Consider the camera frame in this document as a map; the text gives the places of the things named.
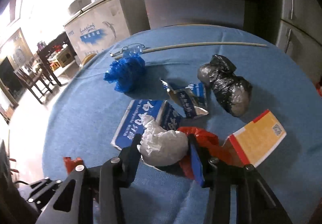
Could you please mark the black plastic trash bag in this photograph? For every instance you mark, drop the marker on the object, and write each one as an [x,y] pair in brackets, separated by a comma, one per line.
[232,92]

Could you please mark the blue toothpaste box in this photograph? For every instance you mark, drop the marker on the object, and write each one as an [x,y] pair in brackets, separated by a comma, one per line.
[131,123]

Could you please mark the crumpled blue foil packet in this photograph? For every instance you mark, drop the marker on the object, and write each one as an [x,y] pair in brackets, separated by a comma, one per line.
[191,98]

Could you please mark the dark wooden table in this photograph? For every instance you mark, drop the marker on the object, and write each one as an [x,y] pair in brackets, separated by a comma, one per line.
[59,51]

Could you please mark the orange and red carton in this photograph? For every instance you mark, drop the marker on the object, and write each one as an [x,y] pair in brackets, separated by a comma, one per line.
[254,142]

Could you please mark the white chest freezer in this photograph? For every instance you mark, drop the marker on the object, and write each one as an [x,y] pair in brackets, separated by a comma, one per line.
[103,23]

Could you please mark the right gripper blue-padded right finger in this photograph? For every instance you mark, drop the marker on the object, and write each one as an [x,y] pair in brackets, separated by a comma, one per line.
[243,186]

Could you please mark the blue plastic bag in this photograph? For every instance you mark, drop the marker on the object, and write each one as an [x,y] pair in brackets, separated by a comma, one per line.
[125,72]

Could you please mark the blue tablecloth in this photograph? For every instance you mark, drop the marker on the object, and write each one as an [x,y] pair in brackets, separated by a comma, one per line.
[86,116]

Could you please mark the white plastic bag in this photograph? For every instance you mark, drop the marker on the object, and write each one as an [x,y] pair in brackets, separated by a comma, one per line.
[159,147]

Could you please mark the silver two-door refrigerator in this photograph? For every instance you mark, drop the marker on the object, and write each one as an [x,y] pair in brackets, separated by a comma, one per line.
[299,35]

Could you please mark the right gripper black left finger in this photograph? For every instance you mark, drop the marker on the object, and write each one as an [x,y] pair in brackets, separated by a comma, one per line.
[72,202]

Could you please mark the wire-frame eyeglasses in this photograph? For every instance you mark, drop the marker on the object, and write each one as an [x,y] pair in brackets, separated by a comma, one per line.
[127,51]

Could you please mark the long white stick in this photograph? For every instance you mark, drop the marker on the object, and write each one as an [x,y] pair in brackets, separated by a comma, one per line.
[199,44]

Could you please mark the yellow round stool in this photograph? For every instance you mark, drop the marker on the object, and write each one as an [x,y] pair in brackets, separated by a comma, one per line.
[86,59]

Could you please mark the dark wooden chair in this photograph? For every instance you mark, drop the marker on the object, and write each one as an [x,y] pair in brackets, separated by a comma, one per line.
[36,83]

